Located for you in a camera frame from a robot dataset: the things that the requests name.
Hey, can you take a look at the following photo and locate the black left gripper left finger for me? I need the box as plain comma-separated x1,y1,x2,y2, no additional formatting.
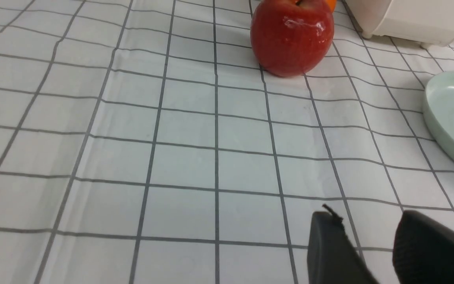
307,204,378,284

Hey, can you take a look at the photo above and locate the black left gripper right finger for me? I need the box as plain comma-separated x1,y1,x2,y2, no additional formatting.
393,210,454,284

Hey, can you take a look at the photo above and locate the red apple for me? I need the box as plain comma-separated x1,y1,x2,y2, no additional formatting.
250,0,335,77

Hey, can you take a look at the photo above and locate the cream white toaster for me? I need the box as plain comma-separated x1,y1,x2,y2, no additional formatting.
345,0,454,49

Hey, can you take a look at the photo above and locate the white checked tablecloth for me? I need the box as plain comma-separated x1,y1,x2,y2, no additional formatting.
0,0,454,284

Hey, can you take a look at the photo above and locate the orange persimmon with leaf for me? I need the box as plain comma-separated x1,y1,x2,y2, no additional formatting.
325,0,337,13

